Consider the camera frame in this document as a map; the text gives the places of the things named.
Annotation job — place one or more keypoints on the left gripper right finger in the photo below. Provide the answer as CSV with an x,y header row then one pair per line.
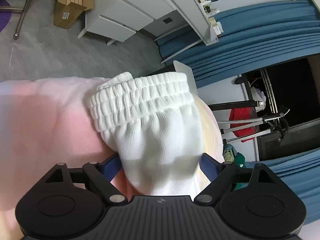
x,y
220,176

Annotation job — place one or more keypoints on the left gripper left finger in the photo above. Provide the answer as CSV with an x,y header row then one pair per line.
x,y
99,177

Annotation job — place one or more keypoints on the white zip-up garment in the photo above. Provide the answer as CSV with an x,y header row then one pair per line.
x,y
154,125

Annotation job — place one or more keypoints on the green garment pile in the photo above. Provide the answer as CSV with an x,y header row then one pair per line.
x,y
230,154

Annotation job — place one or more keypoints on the metal drying rack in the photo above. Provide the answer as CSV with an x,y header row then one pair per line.
x,y
276,120

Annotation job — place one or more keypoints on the pastel rainbow bed quilt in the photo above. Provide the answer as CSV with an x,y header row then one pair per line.
x,y
48,121

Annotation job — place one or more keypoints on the blue curtain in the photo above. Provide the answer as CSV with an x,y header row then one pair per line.
x,y
253,36

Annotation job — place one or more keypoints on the metal chair leg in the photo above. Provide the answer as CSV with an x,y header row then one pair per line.
x,y
19,10

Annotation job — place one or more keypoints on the white drawer cabinet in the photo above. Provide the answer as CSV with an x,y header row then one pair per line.
x,y
118,20

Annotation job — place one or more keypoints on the open cardboard box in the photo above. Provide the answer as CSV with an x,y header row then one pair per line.
x,y
66,12

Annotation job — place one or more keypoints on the white shelf with bottles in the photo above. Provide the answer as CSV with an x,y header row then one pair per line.
x,y
194,14

